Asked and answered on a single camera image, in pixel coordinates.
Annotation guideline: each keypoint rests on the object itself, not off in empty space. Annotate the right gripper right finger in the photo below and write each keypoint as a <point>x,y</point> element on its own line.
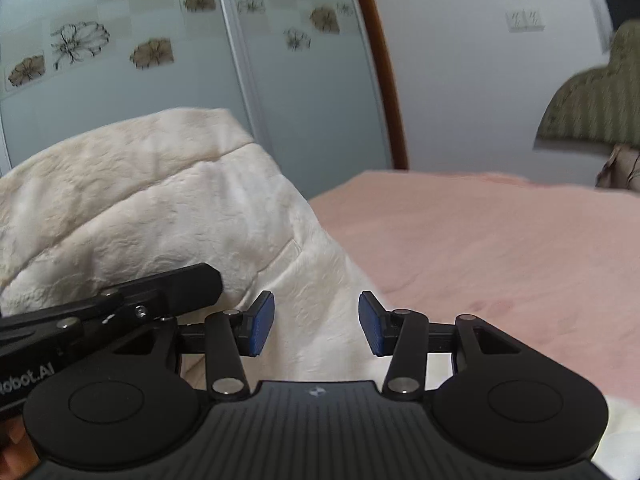
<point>408,337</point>

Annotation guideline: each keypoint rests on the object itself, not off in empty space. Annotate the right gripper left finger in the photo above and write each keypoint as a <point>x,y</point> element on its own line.
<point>223,338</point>

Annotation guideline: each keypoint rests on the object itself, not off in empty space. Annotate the white textured pants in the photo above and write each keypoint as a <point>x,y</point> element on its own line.
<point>182,187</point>

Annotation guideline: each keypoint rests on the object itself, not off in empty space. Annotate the person's left hand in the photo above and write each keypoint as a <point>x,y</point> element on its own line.
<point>18,456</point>

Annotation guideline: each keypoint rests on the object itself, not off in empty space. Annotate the pink bed blanket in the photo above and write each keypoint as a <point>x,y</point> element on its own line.
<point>556,266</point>

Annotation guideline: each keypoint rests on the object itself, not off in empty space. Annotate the patterned pillow at headboard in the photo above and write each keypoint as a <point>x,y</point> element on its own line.
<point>621,171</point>

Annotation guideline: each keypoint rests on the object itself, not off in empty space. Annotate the glass floral wardrobe door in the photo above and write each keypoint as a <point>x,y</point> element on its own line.
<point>298,75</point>

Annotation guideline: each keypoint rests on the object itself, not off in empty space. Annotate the olive striped headboard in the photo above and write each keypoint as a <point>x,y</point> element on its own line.
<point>600,105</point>

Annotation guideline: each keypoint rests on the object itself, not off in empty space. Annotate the white wall socket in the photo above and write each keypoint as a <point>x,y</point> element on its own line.
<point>524,20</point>

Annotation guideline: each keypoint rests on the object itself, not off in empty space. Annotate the brown wooden wardrobe frame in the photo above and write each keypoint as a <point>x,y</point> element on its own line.
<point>386,82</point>

